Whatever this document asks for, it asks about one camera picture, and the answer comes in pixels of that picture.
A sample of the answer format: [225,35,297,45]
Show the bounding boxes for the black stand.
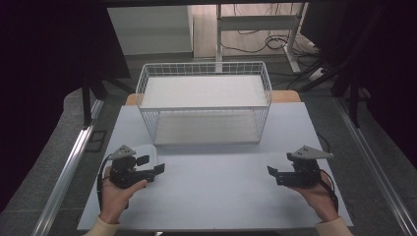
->
[296,3,389,129]
[80,77,136,130]

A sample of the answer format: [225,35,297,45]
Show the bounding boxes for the white cabinet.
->
[106,5,195,56]

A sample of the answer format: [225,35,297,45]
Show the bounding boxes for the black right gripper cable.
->
[318,168,340,212]

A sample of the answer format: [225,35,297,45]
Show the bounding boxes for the white desk frame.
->
[214,2,308,74]

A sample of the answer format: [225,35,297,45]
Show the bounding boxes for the black floor cables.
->
[219,3,324,91]

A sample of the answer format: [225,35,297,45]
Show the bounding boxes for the person's right hand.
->
[289,172,339,224]

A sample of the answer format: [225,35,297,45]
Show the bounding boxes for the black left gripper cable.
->
[96,153,114,212]

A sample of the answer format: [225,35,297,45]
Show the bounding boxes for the wooden table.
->
[125,89,302,106]

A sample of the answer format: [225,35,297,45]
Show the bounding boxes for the aluminium rail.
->
[334,97,417,236]
[30,98,105,236]

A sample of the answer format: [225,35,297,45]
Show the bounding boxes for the black cable loop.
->
[316,132,331,154]

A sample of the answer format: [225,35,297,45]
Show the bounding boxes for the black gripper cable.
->
[96,153,114,212]
[318,168,340,212]

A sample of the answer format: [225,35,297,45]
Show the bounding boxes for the white wire basket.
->
[135,61,273,147]

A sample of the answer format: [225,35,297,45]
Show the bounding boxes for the person's left hand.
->
[98,176,149,225]

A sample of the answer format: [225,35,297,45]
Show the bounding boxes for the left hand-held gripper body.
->
[108,145,148,190]

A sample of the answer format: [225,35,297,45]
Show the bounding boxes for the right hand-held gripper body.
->
[286,145,335,189]

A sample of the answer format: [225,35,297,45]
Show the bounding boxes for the white square plate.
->
[131,144,159,172]

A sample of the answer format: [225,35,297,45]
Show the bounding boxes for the white power strip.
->
[307,66,329,82]

